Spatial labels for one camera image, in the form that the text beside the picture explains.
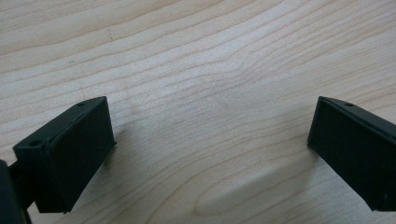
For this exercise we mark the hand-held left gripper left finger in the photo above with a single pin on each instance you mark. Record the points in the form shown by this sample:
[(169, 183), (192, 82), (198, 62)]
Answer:
[(71, 155)]

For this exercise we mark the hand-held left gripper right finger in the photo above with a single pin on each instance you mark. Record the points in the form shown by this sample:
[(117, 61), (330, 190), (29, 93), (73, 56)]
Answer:
[(355, 149)]

